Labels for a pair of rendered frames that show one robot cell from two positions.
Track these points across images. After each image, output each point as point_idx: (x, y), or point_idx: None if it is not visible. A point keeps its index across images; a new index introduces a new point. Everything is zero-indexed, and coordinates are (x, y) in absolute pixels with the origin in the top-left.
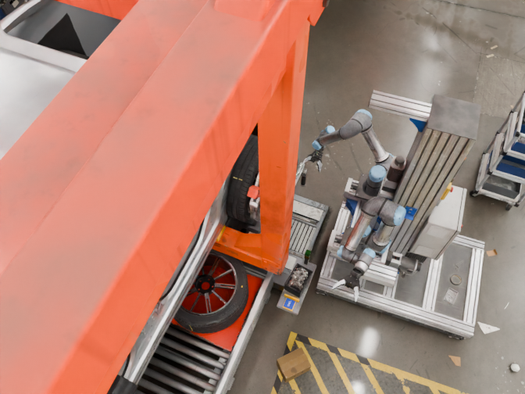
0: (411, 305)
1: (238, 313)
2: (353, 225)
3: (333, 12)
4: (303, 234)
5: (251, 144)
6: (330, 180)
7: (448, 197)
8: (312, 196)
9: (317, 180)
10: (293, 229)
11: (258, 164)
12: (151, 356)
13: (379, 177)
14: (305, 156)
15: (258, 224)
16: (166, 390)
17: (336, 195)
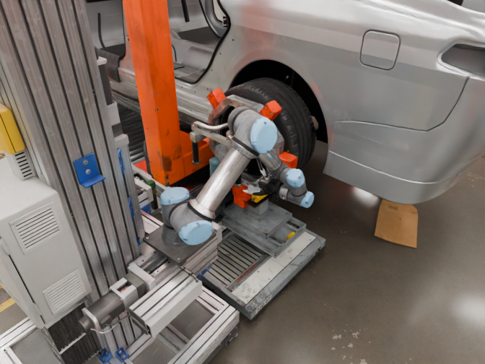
0: (26, 331)
1: (147, 165)
2: (145, 215)
3: None
4: (221, 271)
5: (276, 89)
6: (304, 346)
7: (9, 192)
8: (281, 310)
9: (310, 327)
10: (233, 263)
11: (244, 89)
12: (133, 87)
13: (164, 191)
14: (362, 326)
15: (243, 214)
16: (129, 139)
17: (273, 344)
